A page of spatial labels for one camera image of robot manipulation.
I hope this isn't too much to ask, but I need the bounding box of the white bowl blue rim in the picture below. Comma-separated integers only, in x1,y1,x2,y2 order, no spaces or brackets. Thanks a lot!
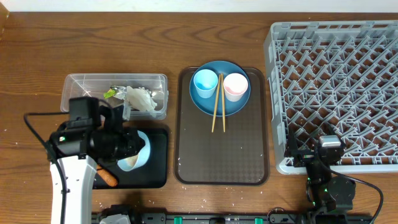
117,131,151,172

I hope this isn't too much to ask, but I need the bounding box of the orange carrot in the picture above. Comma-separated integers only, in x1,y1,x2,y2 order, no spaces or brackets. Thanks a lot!
96,164,119,187

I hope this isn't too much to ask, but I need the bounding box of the green orange snack wrapper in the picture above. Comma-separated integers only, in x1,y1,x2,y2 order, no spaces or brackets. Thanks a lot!
103,89,116,99

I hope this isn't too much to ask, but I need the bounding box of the small white tissue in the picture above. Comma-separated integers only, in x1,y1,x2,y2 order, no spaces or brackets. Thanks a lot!
110,85,127,100

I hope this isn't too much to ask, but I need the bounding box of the large white tissue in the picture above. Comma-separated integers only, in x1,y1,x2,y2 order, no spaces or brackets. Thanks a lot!
126,86,157,111

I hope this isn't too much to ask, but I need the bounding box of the wooden chopstick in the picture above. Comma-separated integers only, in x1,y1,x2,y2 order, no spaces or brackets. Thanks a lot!
211,74,222,133
220,73,226,133

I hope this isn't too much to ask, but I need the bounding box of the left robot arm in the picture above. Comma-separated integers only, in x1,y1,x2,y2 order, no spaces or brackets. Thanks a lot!
48,96,150,223

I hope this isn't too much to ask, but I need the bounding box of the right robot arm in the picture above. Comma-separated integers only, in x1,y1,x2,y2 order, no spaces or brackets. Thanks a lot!
285,128,356,223

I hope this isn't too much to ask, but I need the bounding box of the grey dishwasher rack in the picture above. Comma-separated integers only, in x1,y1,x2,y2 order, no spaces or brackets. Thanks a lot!
264,21,397,175

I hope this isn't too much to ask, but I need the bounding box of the brown serving tray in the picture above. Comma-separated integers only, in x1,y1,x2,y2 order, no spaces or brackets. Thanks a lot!
174,67,270,185

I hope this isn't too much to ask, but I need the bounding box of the clear plastic bin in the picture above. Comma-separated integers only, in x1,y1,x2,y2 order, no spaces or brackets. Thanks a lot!
60,73,169,121

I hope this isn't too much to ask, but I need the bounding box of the black plastic tray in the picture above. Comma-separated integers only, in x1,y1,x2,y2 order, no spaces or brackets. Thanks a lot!
93,128,168,189

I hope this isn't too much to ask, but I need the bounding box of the pink cup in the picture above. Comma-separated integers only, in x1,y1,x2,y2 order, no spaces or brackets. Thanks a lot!
223,73,249,102

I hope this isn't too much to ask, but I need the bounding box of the dark blue plate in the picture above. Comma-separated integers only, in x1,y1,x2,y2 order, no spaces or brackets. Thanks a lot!
189,60,251,116

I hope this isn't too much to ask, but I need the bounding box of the light blue cup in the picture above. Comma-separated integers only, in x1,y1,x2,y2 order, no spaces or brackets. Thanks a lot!
193,69,218,98

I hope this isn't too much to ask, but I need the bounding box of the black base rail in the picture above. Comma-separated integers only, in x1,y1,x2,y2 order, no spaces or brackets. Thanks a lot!
91,213,371,224

